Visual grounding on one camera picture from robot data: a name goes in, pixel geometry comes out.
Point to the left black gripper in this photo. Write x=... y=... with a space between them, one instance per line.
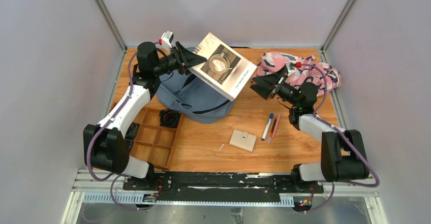
x=181 y=58

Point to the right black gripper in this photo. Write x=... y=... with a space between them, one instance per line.
x=272 y=79

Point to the blue student backpack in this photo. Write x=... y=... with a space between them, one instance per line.
x=192 y=97

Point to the white coffee cover book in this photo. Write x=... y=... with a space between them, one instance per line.
x=224 y=69

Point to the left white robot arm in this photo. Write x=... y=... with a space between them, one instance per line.
x=105 y=150

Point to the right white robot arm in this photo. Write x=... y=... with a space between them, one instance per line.
x=342 y=151

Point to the pink pen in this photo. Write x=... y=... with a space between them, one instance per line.
x=277 y=124

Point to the blue cap marker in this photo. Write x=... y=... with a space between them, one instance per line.
x=267 y=126

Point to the beige snap wallet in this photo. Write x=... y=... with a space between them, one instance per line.
x=243 y=140

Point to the wooden compartment tray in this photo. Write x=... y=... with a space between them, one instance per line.
x=154 y=143

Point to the green dark rolled sock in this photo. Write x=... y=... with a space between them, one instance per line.
x=132 y=131

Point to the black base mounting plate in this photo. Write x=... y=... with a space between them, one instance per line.
x=221 y=187

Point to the aluminium frame rail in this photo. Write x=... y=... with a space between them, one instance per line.
x=92 y=201

